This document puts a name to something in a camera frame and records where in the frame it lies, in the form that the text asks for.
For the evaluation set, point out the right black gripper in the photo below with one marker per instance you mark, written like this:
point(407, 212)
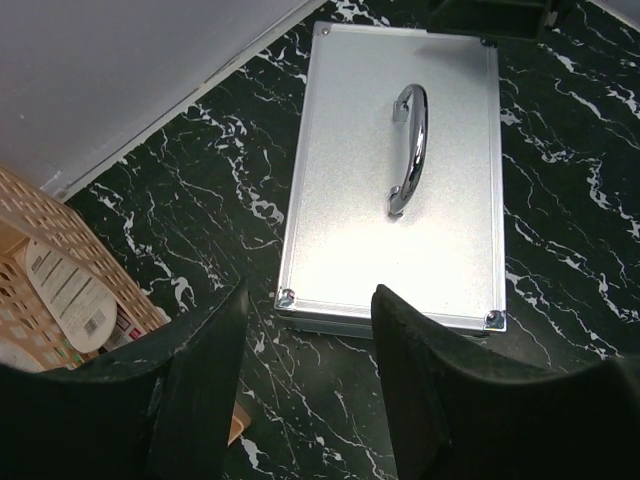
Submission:
point(492, 19)

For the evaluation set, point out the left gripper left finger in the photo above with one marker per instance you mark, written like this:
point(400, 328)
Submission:
point(159, 407)

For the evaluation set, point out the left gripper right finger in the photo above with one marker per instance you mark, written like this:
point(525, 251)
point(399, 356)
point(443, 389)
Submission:
point(456, 410)

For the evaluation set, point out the grey metal medicine case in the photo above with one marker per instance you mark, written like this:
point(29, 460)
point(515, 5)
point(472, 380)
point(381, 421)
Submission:
point(397, 181)

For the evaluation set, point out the red white medicine box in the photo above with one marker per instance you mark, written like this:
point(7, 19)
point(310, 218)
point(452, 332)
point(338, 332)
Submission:
point(125, 331)

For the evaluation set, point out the pink oval blister pack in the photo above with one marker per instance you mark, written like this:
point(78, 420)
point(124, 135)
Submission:
point(81, 306)

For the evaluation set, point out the orange plastic file organizer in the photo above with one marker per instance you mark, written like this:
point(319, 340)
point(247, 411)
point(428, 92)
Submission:
point(30, 338)

